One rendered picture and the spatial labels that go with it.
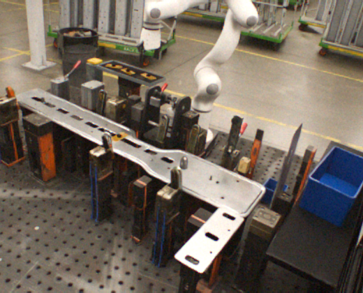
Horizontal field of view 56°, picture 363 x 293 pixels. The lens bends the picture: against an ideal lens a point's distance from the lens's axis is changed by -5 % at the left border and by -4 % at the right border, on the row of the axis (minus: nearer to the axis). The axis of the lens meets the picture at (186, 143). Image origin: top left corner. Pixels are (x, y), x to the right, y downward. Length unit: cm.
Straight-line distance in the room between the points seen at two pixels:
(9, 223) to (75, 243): 31
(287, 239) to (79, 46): 356
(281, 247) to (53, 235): 91
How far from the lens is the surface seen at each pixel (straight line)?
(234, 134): 143
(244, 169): 142
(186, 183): 134
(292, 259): 112
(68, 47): 433
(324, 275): 112
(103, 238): 153
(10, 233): 161
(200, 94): 186
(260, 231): 118
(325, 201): 126
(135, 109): 169
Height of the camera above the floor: 180
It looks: 30 degrees down
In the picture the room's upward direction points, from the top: 8 degrees clockwise
